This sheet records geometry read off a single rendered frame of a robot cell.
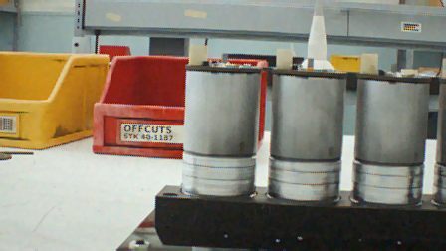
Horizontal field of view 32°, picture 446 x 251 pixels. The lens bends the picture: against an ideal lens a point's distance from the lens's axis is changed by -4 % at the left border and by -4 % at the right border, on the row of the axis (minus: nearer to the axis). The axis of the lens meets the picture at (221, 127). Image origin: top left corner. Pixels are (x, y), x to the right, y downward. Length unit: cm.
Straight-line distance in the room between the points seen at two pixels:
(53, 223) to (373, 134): 13
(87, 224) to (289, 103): 10
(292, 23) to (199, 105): 223
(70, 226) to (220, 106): 8
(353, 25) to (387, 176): 224
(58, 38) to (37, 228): 452
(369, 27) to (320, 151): 225
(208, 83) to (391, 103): 6
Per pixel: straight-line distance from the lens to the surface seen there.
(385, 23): 250
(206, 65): 26
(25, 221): 31
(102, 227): 30
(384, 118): 26
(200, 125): 26
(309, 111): 25
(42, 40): 484
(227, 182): 26
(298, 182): 26
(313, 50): 50
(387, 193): 26
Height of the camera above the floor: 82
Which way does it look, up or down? 6 degrees down
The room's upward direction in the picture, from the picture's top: 2 degrees clockwise
